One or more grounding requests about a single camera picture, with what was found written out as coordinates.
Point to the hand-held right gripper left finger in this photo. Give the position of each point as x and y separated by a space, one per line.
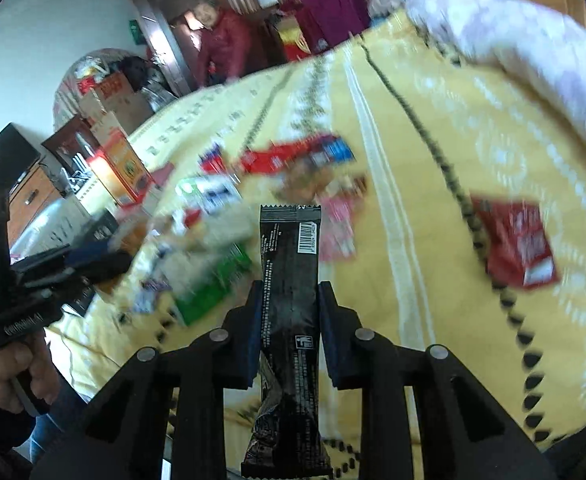
250 340

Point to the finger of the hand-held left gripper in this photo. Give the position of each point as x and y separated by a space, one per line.
98 265

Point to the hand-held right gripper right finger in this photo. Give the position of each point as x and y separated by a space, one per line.
330 340

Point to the long black snack packet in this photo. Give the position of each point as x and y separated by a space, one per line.
288 300

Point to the white green snack packet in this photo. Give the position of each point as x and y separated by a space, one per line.
208 194

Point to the black box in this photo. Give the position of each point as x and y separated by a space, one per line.
98 230

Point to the wooden dresser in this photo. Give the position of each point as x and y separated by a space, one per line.
33 200

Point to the yellow patterned bedsheet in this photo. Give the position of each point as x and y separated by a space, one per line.
423 320

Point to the red box green emblem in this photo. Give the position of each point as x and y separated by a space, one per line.
123 165

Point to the person's blue jeans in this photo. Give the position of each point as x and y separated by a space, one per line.
53 435

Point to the black television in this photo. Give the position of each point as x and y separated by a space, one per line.
3 155

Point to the large cardboard box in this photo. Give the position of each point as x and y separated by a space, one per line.
118 120

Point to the striped cloth covered board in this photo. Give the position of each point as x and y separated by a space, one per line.
70 90

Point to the small cardboard box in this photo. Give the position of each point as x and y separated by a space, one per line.
110 87

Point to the bright red snack packet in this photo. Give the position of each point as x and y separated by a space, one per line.
278 156

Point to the blue snack packet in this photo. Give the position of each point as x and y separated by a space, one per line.
338 149

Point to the black bag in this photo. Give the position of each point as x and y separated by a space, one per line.
135 70

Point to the dark red snack packet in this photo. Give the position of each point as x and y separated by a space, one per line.
515 240

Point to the grey door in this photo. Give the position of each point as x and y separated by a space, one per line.
148 25

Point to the red gift box gold emblem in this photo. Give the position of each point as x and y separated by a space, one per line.
293 45

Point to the purple coat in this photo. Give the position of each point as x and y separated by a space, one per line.
333 10

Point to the pink floral quilt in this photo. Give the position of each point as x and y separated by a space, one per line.
523 30

